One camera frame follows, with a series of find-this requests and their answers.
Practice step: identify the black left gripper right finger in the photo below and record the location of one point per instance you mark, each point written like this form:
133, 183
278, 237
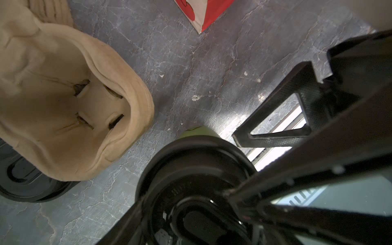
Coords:
356, 144

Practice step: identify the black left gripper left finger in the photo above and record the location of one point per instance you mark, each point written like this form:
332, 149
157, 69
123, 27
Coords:
190, 226

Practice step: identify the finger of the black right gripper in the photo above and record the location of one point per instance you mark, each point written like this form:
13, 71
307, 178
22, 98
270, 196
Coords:
298, 87

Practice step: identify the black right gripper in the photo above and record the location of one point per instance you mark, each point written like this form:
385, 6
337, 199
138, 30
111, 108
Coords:
359, 66

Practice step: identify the black plastic cup lid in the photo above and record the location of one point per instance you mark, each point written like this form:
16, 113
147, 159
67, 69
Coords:
195, 171

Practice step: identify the red white paper bag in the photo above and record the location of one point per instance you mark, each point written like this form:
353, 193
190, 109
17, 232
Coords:
202, 13

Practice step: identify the brown pulp cup carrier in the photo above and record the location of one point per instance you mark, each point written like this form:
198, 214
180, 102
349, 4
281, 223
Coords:
70, 104

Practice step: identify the green paper coffee cup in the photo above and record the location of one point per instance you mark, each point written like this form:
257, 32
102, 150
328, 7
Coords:
198, 131

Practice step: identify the stack of black lids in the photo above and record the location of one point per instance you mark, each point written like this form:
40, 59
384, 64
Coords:
21, 181

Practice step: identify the aluminium mounting rail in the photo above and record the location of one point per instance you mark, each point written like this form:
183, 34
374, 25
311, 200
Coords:
261, 157

